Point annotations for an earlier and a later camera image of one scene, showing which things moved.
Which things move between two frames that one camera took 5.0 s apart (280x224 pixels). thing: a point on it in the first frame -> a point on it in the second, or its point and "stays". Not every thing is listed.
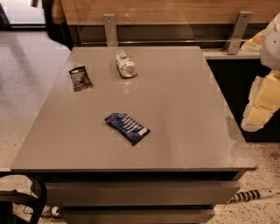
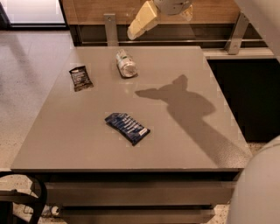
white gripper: [271, 48] -> [172, 5]
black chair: [9, 198] stays
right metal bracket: [240, 26] stays
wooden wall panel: [170, 12] stays
